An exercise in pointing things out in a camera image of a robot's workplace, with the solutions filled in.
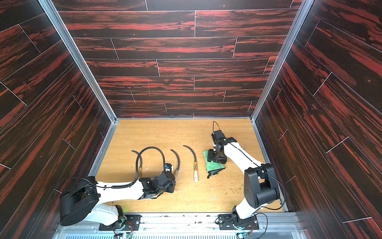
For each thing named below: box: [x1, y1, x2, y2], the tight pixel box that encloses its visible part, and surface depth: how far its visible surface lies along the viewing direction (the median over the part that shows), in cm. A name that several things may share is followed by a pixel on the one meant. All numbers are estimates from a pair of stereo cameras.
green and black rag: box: [202, 150, 226, 179], surface depth 88 cm
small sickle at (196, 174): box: [183, 144, 199, 183], surface depth 92 cm
